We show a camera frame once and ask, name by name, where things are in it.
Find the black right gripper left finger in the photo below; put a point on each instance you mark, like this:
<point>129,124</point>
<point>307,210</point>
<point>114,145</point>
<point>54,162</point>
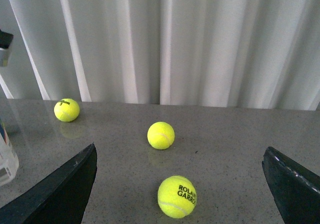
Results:
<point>61,197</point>

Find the other arm gripper body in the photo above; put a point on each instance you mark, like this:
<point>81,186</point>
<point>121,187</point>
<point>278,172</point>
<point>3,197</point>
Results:
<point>6,40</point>

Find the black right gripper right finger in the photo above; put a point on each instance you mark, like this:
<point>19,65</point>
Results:
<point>295,189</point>

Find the Wilson tennis ball can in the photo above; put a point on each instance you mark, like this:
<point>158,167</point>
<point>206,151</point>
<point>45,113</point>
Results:
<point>9,159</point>

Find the Wilson tennis ball far left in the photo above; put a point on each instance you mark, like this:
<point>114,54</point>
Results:
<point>66,110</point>

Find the Roland Garros tennis ball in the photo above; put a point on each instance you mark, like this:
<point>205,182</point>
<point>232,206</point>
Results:
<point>177,197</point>

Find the plain tennis ball centre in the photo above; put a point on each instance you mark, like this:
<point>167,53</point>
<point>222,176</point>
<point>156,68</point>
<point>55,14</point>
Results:
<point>161,135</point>

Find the white pleated curtain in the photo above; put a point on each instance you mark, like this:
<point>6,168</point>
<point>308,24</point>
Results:
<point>220,53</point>

